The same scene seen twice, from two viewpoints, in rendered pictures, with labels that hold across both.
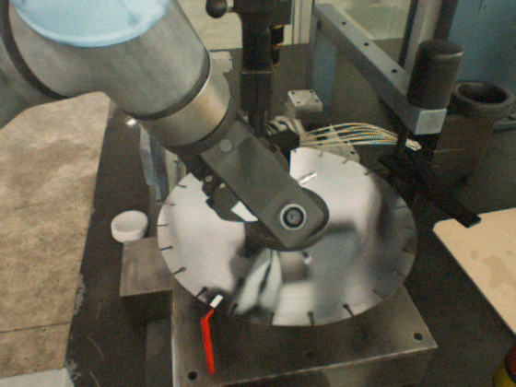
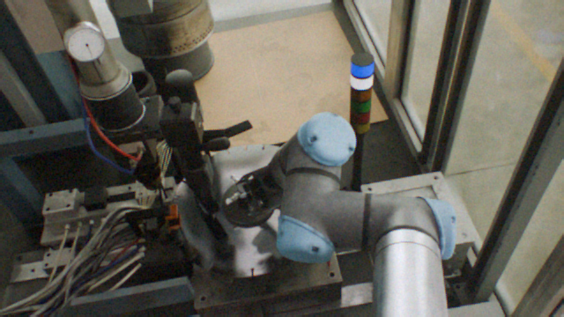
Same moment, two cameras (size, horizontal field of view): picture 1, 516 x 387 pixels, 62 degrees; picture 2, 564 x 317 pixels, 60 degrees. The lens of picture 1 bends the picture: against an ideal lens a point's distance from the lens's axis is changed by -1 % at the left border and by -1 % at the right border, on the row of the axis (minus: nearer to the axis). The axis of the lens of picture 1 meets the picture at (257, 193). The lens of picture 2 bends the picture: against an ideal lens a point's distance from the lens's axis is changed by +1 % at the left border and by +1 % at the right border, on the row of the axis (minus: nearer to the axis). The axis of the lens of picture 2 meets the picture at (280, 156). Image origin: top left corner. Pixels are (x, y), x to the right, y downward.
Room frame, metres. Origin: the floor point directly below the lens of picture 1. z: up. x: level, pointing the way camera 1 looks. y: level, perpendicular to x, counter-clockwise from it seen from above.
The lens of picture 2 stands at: (0.26, 0.54, 1.75)
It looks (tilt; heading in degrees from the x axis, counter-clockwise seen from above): 48 degrees down; 277
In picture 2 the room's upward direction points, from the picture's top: 8 degrees counter-clockwise
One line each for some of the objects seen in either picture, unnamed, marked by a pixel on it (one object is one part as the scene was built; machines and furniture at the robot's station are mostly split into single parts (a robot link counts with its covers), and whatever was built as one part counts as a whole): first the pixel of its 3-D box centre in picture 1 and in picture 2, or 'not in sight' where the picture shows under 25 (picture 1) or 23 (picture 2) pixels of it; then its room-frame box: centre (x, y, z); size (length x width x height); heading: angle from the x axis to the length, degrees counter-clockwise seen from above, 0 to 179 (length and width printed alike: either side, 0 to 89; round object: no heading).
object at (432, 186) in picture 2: not in sight; (410, 231); (0.08, -0.04, 0.82); 0.18 x 0.18 x 0.15; 10
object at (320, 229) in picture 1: (286, 208); (248, 199); (0.42, -0.04, 0.96); 0.11 x 0.11 x 0.03
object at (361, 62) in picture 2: not in sight; (362, 64); (0.18, -0.22, 1.14); 0.05 x 0.04 x 0.03; 100
